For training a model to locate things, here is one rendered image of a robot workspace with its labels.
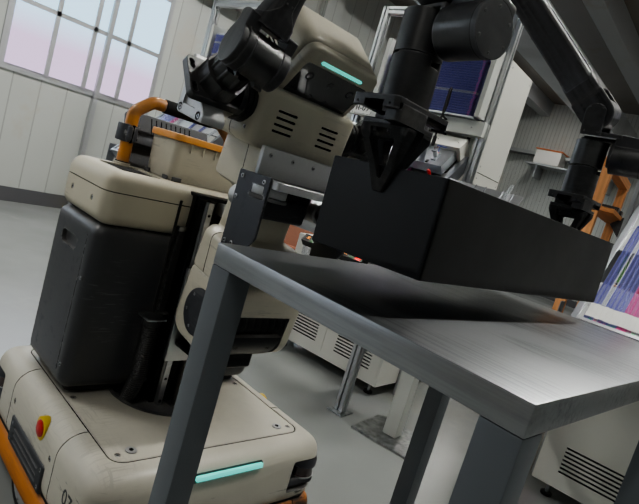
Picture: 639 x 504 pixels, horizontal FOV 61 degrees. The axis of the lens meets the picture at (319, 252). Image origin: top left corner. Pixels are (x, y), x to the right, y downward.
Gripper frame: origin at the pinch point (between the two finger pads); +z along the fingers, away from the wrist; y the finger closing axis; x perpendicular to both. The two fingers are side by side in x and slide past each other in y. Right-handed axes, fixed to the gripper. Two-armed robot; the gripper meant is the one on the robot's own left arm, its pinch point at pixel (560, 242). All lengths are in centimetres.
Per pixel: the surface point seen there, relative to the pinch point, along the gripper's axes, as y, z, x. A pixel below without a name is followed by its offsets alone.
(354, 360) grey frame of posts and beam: 71, 67, 93
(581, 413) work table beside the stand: -51, 16, -26
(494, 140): 143, -43, 101
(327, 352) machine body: 96, 80, 131
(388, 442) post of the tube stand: 73, 91, 68
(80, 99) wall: 78, -18, 468
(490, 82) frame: 115, -64, 96
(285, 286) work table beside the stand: -63, 14, 4
